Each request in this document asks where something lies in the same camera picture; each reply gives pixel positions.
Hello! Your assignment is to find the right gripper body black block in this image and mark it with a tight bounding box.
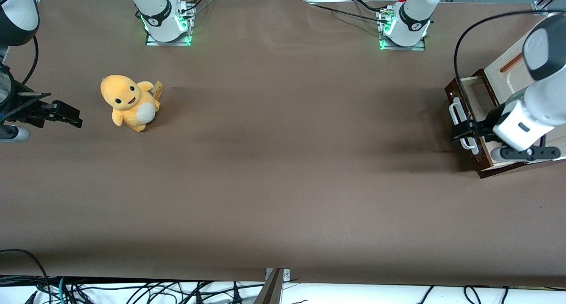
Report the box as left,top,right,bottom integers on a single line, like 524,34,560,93
0,85,57,128

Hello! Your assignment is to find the white drawer handle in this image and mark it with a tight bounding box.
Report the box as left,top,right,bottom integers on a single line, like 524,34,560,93
448,97,481,157

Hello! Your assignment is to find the brown drawer with handle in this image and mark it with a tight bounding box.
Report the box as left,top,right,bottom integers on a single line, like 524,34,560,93
444,69,503,168

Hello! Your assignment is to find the yellow plush toy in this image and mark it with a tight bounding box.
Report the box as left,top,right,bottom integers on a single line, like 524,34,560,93
100,74,164,133

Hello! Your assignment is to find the large table cover sheet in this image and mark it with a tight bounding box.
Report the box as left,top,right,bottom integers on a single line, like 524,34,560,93
0,0,566,288

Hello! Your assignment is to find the dark metal bar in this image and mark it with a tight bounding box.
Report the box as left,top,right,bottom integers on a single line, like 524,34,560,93
260,269,284,304

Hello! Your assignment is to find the right wrist camera grey cylinder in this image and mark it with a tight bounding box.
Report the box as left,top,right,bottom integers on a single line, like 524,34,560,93
0,125,31,143

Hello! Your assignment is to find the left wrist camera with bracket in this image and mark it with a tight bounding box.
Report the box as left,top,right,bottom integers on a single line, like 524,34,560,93
490,138,562,163

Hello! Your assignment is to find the white cabinet with brown frame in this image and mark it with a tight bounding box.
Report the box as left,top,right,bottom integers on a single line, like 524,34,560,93
475,12,566,179

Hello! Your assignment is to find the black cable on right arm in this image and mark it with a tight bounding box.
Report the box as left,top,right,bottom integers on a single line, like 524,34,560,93
21,35,40,86

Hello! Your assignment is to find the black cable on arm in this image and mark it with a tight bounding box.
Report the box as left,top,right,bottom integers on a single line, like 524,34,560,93
21,35,40,86
454,10,543,126

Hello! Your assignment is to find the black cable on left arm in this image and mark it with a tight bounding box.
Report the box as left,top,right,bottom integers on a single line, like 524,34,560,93
454,10,543,126

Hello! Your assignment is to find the aluminium frame profile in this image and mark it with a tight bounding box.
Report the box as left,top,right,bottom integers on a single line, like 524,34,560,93
532,0,566,16

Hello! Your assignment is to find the black looped cable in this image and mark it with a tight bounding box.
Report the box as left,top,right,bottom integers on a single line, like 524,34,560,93
0,249,50,304

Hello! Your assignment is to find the short black table cable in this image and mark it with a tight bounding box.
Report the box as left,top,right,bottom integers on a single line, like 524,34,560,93
352,0,385,13

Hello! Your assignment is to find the long black table cable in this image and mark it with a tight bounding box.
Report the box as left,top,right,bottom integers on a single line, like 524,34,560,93
309,3,388,24

